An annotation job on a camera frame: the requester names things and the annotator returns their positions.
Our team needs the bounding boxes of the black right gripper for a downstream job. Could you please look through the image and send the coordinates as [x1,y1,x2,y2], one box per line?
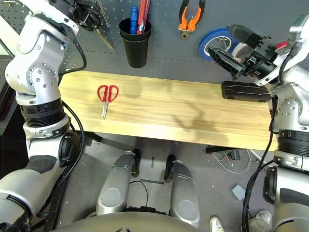
[207,24,278,79]

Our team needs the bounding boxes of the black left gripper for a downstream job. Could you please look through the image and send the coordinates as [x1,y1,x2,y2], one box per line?
[56,0,101,31]

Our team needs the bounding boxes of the white tape roll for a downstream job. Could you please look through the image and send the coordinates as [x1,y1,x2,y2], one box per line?
[233,42,252,62]

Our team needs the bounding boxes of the orange black pliers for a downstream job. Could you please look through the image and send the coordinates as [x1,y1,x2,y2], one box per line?
[178,0,206,41]

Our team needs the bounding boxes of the red-handled scissors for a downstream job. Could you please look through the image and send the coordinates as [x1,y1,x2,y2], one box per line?
[97,84,120,120]

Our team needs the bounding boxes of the grey perforated pegboard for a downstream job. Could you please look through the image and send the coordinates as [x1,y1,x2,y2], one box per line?
[0,0,309,84]

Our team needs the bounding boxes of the blue tape roll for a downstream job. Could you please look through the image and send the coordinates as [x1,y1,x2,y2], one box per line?
[198,28,236,61]

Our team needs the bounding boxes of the black plastic cup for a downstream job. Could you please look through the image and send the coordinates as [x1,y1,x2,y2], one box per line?
[119,18,152,41]

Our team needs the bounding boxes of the black plastic tool case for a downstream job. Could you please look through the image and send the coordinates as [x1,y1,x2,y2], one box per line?
[221,81,272,102]

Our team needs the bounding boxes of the black cup holder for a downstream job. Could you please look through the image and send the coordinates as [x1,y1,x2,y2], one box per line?
[120,29,152,69]

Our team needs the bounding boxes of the black table foot bar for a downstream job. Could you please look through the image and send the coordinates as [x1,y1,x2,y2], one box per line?
[83,131,103,143]
[205,145,234,154]

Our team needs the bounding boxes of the large black equipment case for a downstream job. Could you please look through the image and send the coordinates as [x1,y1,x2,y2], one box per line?
[0,79,19,121]

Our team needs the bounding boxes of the small grey box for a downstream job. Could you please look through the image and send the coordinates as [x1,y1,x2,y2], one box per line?
[231,185,246,200]

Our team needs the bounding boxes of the silver right robot leg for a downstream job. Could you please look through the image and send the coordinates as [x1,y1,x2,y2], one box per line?
[164,154,201,229]

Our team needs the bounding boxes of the silver robot leg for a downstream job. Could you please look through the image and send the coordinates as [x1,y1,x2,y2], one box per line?
[164,154,201,229]
[96,148,142,216]

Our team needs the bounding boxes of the long black floor tape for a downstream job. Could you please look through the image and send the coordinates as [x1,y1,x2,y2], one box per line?
[140,178,165,185]

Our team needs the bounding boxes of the grey sneaker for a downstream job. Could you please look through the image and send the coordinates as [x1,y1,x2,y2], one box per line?
[248,210,273,232]

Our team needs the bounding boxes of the white sneaker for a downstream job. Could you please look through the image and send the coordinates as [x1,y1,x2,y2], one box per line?
[209,216,226,232]

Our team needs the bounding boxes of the silver left robot leg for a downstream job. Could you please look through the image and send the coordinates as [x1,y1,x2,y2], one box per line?
[96,148,142,216]

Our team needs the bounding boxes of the black waist box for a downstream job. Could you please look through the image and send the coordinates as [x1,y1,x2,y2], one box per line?
[125,206,168,215]

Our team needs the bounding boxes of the grey robot torso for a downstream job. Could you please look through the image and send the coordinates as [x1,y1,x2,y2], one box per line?
[52,211,208,232]

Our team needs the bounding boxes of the black-handled scissors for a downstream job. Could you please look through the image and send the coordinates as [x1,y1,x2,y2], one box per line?
[82,23,115,52]

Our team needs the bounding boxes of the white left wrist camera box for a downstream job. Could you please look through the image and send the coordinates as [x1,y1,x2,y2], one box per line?
[23,0,80,36]

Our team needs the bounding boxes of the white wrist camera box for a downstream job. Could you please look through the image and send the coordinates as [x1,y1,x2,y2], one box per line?
[23,0,80,36]
[254,14,309,87]

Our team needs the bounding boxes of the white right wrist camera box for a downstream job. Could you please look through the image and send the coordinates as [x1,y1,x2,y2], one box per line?
[254,14,309,87]

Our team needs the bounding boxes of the blue-handled screwdriver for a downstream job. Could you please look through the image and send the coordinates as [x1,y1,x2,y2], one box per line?
[129,6,140,34]

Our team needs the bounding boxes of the short black right wrist cable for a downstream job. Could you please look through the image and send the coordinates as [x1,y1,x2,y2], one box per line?
[277,41,300,84]

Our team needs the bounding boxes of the short black wrist cable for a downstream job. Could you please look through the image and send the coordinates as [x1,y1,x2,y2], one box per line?
[277,41,300,84]
[57,36,87,73]

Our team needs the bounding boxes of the short black left wrist cable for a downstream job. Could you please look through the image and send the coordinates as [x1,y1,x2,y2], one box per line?
[57,36,87,73]

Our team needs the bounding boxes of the long black left arm cable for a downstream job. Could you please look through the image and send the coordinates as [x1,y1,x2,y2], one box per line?
[57,101,85,194]

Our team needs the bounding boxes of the long black arm cable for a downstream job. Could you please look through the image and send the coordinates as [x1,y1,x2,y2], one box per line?
[57,101,85,194]
[241,95,277,232]

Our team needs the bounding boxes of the white floor cables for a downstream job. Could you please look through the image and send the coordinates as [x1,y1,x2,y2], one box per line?
[212,149,254,174]

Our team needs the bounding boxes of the long black right arm cable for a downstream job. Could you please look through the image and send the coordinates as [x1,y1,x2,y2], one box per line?
[241,95,277,232]

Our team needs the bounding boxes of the black cable between legs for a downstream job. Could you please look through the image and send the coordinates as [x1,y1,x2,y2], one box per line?
[130,180,148,207]

